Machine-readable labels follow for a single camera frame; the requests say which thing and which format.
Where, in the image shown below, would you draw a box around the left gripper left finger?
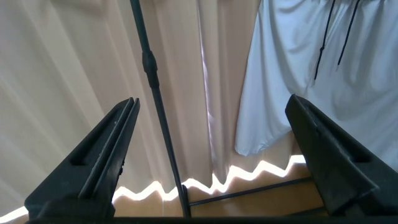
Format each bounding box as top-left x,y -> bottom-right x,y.
24,97 -> 141,218

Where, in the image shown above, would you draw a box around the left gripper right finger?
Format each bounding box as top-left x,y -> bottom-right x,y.
285,94 -> 398,216

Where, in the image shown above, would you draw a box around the pale grey shorts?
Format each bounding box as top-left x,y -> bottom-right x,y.
234,0 -> 398,172

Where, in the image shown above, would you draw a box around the black clothes rack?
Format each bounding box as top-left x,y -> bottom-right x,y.
129,0 -> 327,218

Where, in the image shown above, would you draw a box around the beige curtain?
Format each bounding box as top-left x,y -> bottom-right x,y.
0,0 -> 307,215

